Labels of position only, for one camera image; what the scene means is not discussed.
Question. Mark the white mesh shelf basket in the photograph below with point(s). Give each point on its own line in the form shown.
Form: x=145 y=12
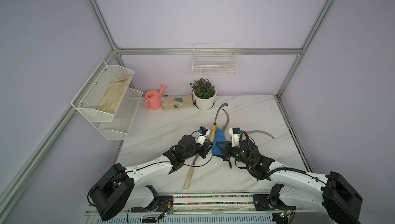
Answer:
x=121 y=125
x=87 y=101

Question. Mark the beige work glove on table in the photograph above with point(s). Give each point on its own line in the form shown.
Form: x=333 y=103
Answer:
x=177 y=102

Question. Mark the white mesh upper shelf basket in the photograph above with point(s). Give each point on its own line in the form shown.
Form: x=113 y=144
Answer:
x=87 y=101

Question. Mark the pink watering can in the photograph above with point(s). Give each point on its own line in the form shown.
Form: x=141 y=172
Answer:
x=153 y=99

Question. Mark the sickle with wooden handle middle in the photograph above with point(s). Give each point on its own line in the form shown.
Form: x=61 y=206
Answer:
x=214 y=127

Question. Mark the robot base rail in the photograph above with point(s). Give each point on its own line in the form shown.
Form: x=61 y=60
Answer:
x=220 y=208

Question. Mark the white plant pot with saucer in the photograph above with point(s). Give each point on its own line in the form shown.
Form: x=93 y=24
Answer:
x=204 y=104

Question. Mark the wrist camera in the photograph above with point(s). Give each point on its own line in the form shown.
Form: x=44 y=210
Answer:
x=235 y=134
x=202 y=134

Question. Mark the sickle with wooden handle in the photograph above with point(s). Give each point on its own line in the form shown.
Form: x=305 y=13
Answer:
x=260 y=131
x=214 y=127
x=227 y=120
x=190 y=174

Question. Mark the blue fluffy rag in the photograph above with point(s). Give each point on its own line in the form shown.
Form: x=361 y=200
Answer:
x=218 y=143

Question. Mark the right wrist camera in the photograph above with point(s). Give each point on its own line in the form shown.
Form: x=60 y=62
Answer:
x=235 y=134

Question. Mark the white wire wall basket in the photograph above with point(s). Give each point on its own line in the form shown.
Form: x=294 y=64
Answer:
x=210 y=59

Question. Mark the green potted plant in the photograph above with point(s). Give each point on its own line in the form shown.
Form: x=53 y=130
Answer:
x=203 y=88

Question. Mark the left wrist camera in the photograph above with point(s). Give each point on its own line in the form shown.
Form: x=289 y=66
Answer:
x=202 y=134

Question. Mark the white mesh lower shelf basket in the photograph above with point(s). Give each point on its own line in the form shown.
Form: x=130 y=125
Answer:
x=121 y=125

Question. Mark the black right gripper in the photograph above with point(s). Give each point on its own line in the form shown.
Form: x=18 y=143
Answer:
x=227 y=148

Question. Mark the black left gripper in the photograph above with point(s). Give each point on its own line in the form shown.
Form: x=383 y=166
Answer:
x=204 y=150

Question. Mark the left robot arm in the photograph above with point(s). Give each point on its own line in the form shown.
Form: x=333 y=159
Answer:
x=122 y=187

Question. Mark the aluminium frame profile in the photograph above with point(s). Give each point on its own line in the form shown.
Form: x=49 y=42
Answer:
x=23 y=179

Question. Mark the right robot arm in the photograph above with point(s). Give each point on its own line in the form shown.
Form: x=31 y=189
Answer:
x=330 y=194

